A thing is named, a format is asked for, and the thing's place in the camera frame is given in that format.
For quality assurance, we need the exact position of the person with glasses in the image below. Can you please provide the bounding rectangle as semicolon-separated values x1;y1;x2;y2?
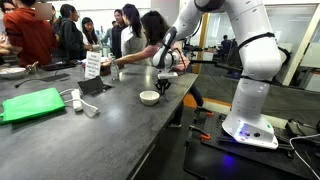
0;0;17;31

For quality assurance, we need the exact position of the white bowl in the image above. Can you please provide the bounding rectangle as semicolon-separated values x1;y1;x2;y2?
139;90;161;107

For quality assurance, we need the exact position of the thin white cable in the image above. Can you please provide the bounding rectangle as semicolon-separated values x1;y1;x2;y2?
289;133;320;180

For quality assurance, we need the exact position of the black cable with flat device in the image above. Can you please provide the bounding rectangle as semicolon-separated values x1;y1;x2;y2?
14;73;71;89

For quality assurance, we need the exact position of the black tablet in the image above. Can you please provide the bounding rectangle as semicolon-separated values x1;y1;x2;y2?
41;62;77;72

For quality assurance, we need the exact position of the person in red hoodie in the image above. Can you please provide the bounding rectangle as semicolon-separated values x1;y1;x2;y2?
2;0;58;68

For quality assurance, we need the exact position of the clear plastic water bottle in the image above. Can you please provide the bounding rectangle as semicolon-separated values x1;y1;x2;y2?
110;58;121;82

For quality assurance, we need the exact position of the green fabric bag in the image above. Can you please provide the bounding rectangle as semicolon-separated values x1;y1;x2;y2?
0;87;67;125

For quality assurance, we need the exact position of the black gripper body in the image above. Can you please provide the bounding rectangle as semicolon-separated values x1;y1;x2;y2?
154;79;173;93

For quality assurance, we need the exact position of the white power strip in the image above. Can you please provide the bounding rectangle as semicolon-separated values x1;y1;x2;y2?
71;88;84;112

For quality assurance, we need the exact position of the dark brown tray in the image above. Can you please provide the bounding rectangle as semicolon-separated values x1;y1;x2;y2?
99;59;113;77

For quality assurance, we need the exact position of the orange wooden door frame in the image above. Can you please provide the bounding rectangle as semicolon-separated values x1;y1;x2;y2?
191;12;211;75

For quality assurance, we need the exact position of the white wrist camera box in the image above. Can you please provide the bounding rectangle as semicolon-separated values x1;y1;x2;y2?
156;71;180;81

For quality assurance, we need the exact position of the person in black jacket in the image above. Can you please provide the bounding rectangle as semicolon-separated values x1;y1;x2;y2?
54;3;88;62

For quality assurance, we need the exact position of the seated person in office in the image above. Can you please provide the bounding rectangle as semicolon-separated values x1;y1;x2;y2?
220;34;234;58

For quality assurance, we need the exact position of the white plate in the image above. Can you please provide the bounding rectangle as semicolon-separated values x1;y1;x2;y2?
0;67;30;80

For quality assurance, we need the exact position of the long dark haired woman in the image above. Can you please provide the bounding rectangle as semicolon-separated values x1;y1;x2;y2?
81;16;103;53

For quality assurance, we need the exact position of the black pop-up table outlet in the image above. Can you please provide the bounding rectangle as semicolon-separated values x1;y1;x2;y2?
77;75;114;97

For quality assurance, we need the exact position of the black box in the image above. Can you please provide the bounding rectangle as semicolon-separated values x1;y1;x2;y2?
284;118;320;138

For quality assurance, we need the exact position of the person in dark top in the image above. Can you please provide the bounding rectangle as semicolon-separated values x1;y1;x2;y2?
110;8;128;60

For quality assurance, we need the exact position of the white paper sign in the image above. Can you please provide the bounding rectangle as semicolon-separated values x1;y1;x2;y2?
84;51;103;80

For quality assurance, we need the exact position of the man in grey shirt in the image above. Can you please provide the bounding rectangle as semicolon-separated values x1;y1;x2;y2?
100;20;117;48

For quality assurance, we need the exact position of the orange black clamp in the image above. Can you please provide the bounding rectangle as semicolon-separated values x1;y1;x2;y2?
187;124;212;141
195;106;215;118

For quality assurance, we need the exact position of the person in white top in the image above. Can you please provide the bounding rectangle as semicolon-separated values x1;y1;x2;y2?
120;3;149;66

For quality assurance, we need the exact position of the black perforated base board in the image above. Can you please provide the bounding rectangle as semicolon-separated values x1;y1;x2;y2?
182;108;320;180

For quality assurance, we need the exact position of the small metal cup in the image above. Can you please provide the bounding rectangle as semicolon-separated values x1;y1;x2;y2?
26;61;41;75

